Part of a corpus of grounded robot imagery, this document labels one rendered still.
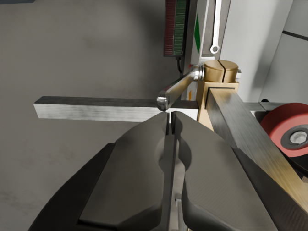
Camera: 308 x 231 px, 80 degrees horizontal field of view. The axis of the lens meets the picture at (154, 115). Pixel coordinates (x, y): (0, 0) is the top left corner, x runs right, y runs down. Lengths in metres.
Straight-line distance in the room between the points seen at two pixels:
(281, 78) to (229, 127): 0.36
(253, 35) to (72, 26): 0.97
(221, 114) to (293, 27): 0.36
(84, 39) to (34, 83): 0.49
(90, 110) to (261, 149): 0.26
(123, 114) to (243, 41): 0.36
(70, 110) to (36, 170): 1.79
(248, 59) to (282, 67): 0.08
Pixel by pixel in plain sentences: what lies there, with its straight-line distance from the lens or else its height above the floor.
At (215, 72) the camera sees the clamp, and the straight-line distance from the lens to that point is 0.28.
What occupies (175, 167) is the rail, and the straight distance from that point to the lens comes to 0.63.
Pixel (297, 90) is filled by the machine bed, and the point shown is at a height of 0.75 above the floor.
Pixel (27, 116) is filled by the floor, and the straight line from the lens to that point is 1.70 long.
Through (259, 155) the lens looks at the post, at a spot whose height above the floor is 1.01.
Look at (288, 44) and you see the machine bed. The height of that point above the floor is 0.66.
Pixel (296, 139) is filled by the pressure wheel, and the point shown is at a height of 0.91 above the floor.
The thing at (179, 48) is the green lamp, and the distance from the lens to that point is 0.43.
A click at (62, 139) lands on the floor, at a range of 1.69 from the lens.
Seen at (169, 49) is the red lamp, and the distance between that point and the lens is 0.43.
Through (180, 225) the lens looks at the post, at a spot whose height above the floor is 0.81.
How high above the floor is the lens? 1.12
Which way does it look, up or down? 57 degrees down
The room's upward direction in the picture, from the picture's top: 174 degrees counter-clockwise
